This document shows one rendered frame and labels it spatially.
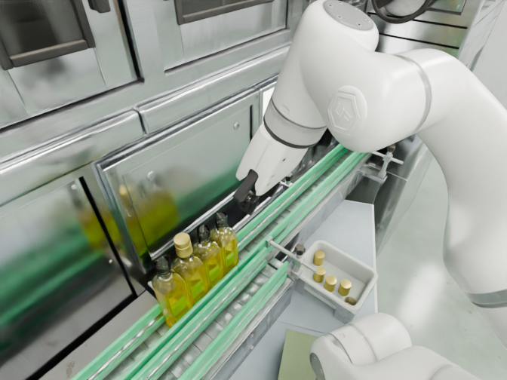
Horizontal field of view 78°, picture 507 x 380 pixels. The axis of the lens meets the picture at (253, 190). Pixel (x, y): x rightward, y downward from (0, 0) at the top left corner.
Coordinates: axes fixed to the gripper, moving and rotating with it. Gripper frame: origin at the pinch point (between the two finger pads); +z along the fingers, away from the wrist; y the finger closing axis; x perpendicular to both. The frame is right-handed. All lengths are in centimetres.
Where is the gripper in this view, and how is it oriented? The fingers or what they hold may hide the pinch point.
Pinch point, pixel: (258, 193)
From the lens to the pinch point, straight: 50.1
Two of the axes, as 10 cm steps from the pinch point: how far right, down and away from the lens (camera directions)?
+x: 7.2, 6.5, -2.3
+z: -2.6, 5.6, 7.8
